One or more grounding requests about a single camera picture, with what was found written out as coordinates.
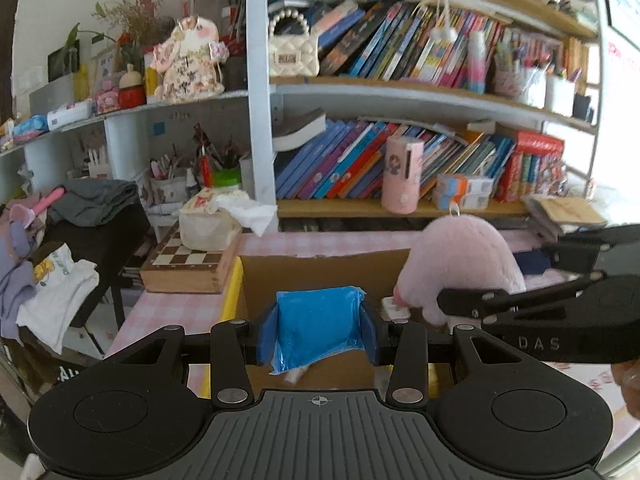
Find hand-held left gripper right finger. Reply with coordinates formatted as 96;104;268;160
361;305;531;406

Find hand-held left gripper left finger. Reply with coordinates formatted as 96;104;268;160
107;305;278;407

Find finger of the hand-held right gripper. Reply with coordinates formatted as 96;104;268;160
437;271;608;321
515;224;640;276

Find white power adapter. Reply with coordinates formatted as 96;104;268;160
382;296;414;321

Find pink plush toy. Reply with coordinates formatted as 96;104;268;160
394;215;527;326

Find blue plastic packet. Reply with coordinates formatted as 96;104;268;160
270;286;365;375

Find yellow cardboard box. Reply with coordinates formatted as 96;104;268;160
187;247;456;401

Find green container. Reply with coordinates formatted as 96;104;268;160
212;168;243;192

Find person's right hand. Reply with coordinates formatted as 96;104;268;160
612;360;640;418

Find stack of brown notebooks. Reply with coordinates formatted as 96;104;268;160
521;194;609;237

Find red boxed book set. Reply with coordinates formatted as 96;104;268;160
494;130;567;203

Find orange and white boxes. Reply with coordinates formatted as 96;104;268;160
432;173;497;211

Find wooden chessboard box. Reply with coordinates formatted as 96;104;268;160
139;229;242;295

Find pink patterned tablecloth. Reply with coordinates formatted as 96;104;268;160
102;230;640;456

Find cream tissue box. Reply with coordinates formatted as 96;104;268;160
178;187;279;254

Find pink cylindrical case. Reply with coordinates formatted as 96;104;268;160
381;135;424;214

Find black pen cup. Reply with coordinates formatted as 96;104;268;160
572;91;594;124

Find white pen cup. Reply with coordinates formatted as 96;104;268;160
544;74;577;119

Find row of colourful books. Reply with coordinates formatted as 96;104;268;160
312;0;506;88
275;119;516;201

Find floral pen cup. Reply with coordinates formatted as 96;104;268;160
494;41;547;109

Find holder of brushes and pens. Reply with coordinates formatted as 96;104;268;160
149;124;247;202

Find pink blue white bottle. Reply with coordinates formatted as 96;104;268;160
466;29;488;96

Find white printed t-shirt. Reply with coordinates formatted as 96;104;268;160
15;241;102;357

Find grey folded cloth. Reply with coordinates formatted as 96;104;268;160
47;178;139;227

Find wooden bookshelf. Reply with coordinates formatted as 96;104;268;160
245;0;606;221

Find white curved shelf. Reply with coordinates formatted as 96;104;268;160
0;89;251;201

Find pink brush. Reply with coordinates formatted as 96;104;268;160
29;186;67;217

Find purple garment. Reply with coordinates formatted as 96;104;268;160
0;204;40;342

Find red apple-shaped jar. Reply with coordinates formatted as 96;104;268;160
117;64;148;109

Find floral rabbit doll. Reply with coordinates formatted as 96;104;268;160
151;15;229;107

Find cream quilted handbag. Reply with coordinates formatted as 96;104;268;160
267;9;322;79

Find white wipes pack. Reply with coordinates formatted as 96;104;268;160
46;99;94;132

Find yellow bottle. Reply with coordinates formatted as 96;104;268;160
72;64;92;104

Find blue wipes pack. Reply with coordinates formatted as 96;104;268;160
12;114;50;144

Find dried flower bouquet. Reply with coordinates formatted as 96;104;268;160
94;0;172;63

